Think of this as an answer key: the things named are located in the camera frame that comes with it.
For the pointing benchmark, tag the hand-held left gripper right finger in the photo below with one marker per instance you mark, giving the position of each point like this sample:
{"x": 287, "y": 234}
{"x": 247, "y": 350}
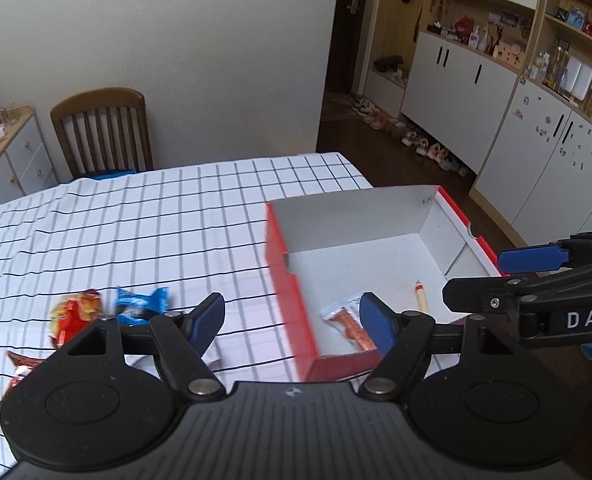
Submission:
{"x": 378, "y": 322}

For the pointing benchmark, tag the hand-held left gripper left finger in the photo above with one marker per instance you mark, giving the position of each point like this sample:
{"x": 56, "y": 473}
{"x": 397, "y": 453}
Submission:
{"x": 207, "y": 317}

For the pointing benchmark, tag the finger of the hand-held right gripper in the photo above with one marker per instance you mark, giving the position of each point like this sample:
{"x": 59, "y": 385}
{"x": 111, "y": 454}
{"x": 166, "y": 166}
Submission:
{"x": 530, "y": 258}
{"x": 475, "y": 294}

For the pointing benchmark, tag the orange sausage snack packet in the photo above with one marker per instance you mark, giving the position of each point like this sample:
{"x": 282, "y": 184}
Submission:
{"x": 350, "y": 325}

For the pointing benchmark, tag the beige stick snack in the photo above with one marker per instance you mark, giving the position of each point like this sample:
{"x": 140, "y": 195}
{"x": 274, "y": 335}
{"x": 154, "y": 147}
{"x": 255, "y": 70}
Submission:
{"x": 420, "y": 297}

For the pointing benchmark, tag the red and white cardboard box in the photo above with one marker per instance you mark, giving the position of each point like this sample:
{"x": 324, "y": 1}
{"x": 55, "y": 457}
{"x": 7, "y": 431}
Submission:
{"x": 375, "y": 255}

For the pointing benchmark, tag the blue snack packet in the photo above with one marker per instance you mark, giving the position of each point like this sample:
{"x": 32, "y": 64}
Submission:
{"x": 136, "y": 302}

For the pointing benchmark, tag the red yellow chip bag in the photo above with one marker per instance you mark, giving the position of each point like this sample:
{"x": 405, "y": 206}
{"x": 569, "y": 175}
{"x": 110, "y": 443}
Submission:
{"x": 73, "y": 317}

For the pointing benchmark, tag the red snack packet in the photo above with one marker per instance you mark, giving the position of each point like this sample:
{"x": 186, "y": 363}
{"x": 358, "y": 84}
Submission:
{"x": 18, "y": 367}

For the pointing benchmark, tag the white cabinet with stickers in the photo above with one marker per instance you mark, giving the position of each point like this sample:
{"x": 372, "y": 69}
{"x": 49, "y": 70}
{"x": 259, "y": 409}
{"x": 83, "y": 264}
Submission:
{"x": 550, "y": 165}

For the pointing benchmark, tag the checked white tablecloth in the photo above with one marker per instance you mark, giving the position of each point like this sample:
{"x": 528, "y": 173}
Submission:
{"x": 151, "y": 220}

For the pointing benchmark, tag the row of shoes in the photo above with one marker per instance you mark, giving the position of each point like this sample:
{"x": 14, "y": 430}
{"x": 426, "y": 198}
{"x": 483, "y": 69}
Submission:
{"x": 415, "y": 140}

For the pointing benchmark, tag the blue seat cushion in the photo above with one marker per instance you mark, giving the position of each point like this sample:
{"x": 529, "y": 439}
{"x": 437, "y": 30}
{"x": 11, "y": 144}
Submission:
{"x": 107, "y": 174}

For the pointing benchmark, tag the white container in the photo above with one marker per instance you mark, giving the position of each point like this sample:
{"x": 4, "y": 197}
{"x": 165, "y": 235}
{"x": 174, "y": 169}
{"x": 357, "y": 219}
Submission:
{"x": 578, "y": 77}

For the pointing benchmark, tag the wooden chair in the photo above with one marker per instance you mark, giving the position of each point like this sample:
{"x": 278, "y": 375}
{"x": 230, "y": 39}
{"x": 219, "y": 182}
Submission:
{"x": 101, "y": 127}

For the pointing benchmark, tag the black shoes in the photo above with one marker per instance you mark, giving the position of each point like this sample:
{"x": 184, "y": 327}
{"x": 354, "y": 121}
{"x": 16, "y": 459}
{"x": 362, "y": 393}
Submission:
{"x": 388, "y": 63}

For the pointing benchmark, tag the red toy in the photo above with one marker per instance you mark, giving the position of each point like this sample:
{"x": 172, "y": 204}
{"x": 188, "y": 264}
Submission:
{"x": 464, "y": 26}

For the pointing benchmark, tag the white wooden side cabinet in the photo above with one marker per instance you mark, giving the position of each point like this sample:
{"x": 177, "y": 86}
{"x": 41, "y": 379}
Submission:
{"x": 21, "y": 160}

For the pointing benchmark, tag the wooden shelf unit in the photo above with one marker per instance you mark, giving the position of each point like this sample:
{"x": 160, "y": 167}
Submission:
{"x": 583, "y": 15}

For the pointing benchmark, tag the dark door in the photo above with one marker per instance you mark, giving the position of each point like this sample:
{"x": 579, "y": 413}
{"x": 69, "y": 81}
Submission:
{"x": 343, "y": 25}

